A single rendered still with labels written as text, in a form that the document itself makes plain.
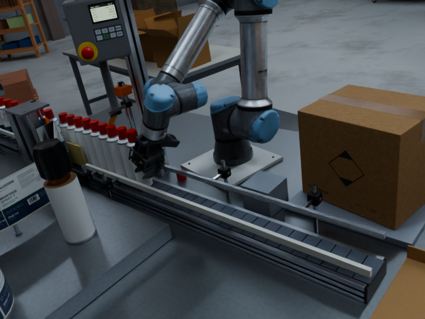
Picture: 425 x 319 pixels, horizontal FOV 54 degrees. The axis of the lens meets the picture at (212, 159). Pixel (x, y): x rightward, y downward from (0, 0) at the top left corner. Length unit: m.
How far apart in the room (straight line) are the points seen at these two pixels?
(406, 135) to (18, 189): 1.07
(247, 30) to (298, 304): 0.79
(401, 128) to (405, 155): 0.07
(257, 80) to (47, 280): 0.83
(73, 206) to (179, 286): 0.36
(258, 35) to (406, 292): 0.80
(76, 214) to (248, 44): 0.71
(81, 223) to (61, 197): 0.10
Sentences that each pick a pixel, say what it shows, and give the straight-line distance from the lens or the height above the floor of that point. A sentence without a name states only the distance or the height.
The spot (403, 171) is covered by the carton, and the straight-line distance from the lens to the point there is 1.09.
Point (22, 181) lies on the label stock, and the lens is 1.36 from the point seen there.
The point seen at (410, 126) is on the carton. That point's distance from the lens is 1.06.
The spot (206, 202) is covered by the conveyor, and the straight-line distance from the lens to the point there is 1.26.
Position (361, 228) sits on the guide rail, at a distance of 0.99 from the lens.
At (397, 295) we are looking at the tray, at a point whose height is 0.83.
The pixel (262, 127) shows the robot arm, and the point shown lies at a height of 1.02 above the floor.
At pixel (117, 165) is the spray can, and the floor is 0.95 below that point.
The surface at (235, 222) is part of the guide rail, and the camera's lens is 1.11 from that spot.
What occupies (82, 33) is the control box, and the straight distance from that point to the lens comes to 1.38.
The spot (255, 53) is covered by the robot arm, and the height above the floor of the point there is 1.25.
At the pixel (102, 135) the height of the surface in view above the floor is 1.05.
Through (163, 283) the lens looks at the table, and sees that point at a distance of 1.10.
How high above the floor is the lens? 1.56
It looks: 27 degrees down
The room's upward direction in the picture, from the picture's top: 10 degrees counter-clockwise
